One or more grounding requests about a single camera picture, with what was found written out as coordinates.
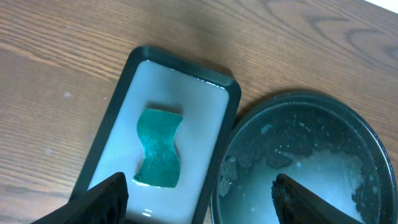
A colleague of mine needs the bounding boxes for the green yellow sponge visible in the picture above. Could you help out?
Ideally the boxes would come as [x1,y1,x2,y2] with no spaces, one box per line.
[133,108,183,188]

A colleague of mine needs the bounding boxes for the rectangular black tray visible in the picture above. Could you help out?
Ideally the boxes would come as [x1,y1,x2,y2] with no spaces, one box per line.
[71,46,241,223]

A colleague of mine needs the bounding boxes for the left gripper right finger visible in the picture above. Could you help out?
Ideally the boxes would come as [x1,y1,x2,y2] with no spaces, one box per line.
[271,174,361,224]

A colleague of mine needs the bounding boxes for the round black tray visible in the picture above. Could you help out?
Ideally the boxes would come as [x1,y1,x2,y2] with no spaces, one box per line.
[211,92,397,223]

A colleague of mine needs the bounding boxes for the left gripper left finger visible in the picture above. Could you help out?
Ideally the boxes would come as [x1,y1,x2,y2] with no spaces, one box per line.
[32,172,129,224]

